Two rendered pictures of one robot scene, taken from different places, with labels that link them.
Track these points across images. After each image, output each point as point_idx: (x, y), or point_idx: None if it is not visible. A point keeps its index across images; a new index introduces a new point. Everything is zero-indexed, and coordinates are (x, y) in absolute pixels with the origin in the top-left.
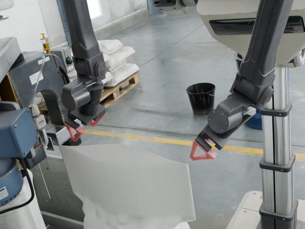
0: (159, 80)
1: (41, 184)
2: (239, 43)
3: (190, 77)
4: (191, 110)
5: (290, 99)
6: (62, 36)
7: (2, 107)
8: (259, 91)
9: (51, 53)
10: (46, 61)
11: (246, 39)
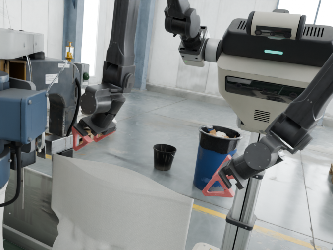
0: (129, 135)
1: (9, 195)
2: (243, 104)
3: (154, 139)
4: (152, 164)
5: None
6: None
7: (15, 84)
8: (304, 135)
9: (73, 63)
10: (66, 67)
11: (251, 101)
